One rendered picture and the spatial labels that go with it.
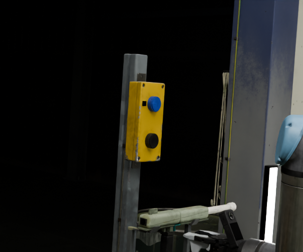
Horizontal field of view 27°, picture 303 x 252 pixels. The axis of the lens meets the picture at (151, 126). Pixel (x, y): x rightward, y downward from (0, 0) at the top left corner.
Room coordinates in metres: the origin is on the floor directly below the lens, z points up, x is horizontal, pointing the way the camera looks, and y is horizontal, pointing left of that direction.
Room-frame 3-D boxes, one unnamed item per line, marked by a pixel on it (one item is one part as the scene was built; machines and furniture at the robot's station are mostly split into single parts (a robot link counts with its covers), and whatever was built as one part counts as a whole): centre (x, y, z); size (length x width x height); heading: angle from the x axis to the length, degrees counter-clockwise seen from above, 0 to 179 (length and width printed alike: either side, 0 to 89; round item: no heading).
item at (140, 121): (2.06, 0.02, 1.42); 0.12 x 0.06 x 0.26; 139
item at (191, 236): (1.87, -0.15, 1.07); 0.09 x 0.03 x 0.06; 62
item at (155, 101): (2.04, 0.00, 1.48); 0.05 x 0.02 x 0.05; 139
